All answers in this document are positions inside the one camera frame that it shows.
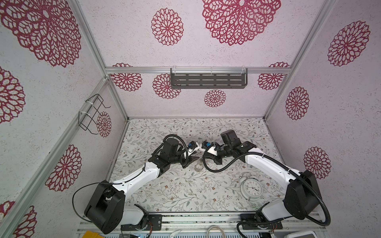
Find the silver metal key bottle opener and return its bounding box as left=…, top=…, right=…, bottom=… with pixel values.
left=194, top=163, right=204, bottom=173

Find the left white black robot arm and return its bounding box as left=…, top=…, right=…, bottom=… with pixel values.
left=84, top=134, right=200, bottom=235

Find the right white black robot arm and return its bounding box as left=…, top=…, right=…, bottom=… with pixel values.
left=202, top=130, right=327, bottom=224

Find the white round alarm clock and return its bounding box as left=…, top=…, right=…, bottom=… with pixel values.
left=239, top=173, right=265, bottom=202

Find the white device at bottom edge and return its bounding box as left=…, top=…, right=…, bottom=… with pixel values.
left=284, top=231, right=317, bottom=238

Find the yellow object at bottom edge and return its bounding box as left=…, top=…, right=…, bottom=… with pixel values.
left=82, top=231, right=104, bottom=238

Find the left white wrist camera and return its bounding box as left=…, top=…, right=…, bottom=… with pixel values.
left=187, top=141, right=200, bottom=155

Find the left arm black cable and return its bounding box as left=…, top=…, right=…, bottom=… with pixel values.
left=72, top=166, right=146, bottom=223

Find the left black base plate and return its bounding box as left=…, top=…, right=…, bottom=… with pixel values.
left=121, top=214, right=163, bottom=232

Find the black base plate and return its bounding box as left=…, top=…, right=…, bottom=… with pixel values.
left=121, top=214, right=163, bottom=232
left=240, top=213, right=283, bottom=230

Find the white cable loop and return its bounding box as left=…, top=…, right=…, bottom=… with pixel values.
left=206, top=225, right=226, bottom=238

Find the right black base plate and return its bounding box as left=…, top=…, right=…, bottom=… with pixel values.
left=240, top=213, right=283, bottom=230

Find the dark grey wall shelf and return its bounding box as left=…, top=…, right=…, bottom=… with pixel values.
left=170, top=68, right=248, bottom=89

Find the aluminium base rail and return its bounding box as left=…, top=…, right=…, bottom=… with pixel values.
left=77, top=211, right=325, bottom=234

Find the black wire wall basket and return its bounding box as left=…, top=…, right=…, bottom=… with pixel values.
left=77, top=94, right=111, bottom=135

